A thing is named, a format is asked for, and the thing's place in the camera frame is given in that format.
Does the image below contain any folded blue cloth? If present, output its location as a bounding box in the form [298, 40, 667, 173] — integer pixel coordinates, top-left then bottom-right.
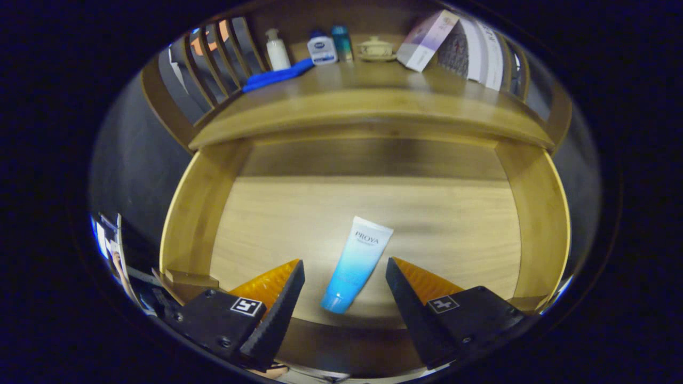
[243, 58, 315, 93]

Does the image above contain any white lotion bottle blue cap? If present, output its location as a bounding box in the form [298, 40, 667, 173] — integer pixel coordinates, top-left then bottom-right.
[307, 29, 338, 66]

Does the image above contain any beige lidded ceramic cup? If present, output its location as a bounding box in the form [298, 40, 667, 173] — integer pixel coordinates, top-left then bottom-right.
[356, 36, 398, 62]

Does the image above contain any wooden countertop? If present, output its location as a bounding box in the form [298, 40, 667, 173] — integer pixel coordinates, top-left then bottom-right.
[188, 58, 555, 151]

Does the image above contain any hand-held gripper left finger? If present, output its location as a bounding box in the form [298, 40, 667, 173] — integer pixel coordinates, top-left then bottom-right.
[163, 259, 306, 372]

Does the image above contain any purple and white box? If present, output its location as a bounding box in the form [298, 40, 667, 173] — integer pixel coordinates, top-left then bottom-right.
[396, 9, 460, 73]

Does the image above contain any white book with black print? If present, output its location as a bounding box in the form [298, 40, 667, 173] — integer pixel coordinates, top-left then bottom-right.
[470, 19, 505, 91]

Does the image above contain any white pump bottle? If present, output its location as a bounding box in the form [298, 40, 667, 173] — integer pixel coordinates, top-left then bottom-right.
[265, 28, 291, 71]

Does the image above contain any wooden drawer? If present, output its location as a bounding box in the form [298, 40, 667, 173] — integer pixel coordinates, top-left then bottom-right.
[158, 136, 571, 374]

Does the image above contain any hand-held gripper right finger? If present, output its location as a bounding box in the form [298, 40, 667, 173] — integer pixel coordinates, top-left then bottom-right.
[385, 257, 526, 370]

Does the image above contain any blue and white tube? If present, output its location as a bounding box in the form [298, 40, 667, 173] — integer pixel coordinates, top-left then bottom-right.
[320, 215, 394, 314]

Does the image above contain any black backdrop cloth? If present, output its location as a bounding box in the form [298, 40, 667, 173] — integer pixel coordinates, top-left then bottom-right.
[88, 16, 603, 278]

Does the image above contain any teal bottle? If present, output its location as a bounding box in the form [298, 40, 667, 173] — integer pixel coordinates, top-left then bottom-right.
[331, 25, 354, 62]

